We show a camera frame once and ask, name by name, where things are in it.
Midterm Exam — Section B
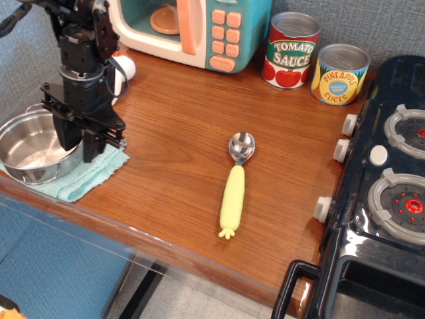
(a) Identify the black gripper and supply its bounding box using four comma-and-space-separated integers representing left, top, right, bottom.
41, 64, 126, 163

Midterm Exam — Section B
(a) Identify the stainless steel pot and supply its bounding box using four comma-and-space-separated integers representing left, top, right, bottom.
1, 104, 83, 185

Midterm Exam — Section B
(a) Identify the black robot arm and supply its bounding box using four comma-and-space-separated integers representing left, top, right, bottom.
1, 1, 128, 163

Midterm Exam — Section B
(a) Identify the light blue folded towel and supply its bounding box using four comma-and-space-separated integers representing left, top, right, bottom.
19, 145, 129, 203

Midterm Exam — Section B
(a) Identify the white plush mushroom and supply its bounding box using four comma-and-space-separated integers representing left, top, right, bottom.
111, 52, 136, 106

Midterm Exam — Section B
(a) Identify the teal toy microwave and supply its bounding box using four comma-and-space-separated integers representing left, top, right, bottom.
109, 0, 272, 74

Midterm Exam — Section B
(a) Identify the orange object at corner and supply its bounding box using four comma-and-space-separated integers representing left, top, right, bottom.
0, 295, 26, 319

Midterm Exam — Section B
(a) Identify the tomato sauce can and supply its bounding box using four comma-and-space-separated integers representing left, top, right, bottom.
262, 11, 321, 89

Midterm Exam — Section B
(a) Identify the pineapple slices can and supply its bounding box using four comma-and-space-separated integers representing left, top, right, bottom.
311, 43, 371, 106

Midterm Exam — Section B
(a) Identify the black toy stove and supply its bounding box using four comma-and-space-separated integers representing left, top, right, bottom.
272, 55, 424, 318

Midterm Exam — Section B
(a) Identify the spoon with yellow-green handle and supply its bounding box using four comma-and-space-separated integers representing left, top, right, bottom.
218, 132, 256, 240

